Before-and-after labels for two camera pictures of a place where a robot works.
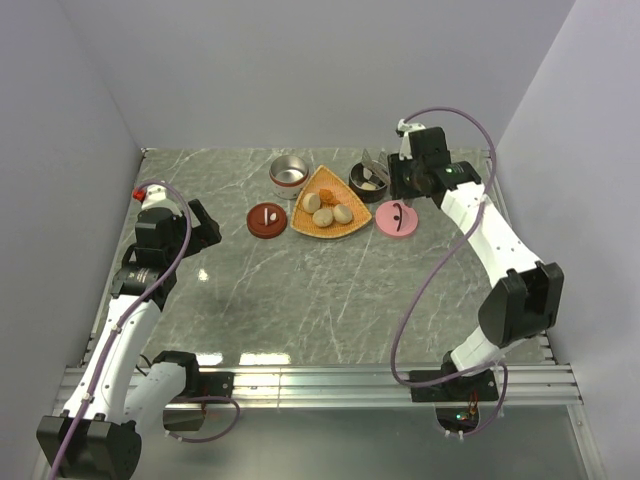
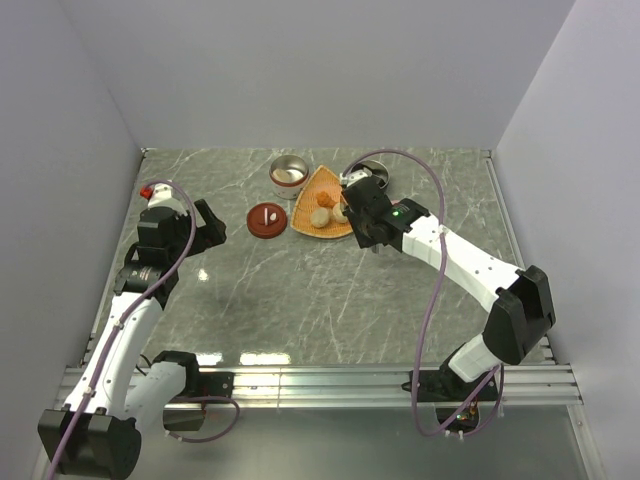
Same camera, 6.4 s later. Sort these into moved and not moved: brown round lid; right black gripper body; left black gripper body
Moved: right black gripper body
Not moved: left black gripper body; brown round lid
